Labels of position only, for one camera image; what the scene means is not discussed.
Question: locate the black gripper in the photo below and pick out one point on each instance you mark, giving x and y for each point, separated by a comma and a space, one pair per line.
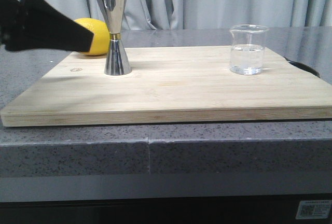
45, 28

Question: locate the steel double jigger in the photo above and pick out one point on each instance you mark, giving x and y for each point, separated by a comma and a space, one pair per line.
116, 61

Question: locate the clear glass beaker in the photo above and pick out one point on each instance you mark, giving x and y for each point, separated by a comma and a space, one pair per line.
247, 49

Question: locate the yellow lemon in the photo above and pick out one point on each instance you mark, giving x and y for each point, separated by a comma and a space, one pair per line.
100, 43

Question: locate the wooden cutting board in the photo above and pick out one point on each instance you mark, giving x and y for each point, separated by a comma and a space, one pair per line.
169, 84

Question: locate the white QR code label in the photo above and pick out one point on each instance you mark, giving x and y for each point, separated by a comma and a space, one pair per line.
313, 209

